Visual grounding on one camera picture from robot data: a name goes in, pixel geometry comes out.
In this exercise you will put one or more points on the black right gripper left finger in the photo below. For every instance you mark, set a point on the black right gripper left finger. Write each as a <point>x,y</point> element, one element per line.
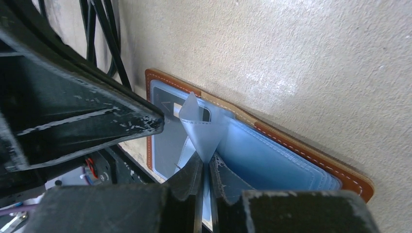
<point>174,206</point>

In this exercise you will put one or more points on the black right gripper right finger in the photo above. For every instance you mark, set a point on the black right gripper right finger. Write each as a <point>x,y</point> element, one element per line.
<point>238,208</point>

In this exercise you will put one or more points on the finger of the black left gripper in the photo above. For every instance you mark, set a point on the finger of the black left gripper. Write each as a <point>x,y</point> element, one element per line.
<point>56,105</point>

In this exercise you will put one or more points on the brown leather card holder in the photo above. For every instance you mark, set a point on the brown leather card holder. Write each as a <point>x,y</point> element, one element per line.
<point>263,156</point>

